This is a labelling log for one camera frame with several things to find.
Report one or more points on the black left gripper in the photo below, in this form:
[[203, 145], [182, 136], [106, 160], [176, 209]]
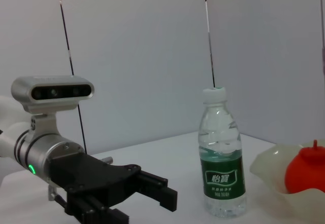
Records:
[[96, 175]]

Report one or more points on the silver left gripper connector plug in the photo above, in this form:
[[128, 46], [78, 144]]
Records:
[[109, 160]]

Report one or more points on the pale green glass fruit plate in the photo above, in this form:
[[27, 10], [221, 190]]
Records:
[[269, 163]]

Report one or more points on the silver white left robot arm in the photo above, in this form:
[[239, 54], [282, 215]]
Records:
[[38, 153]]

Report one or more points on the red-orange fruit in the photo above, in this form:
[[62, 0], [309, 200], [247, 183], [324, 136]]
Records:
[[307, 168]]

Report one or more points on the clear green-label water bottle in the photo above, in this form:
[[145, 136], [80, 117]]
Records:
[[222, 180]]

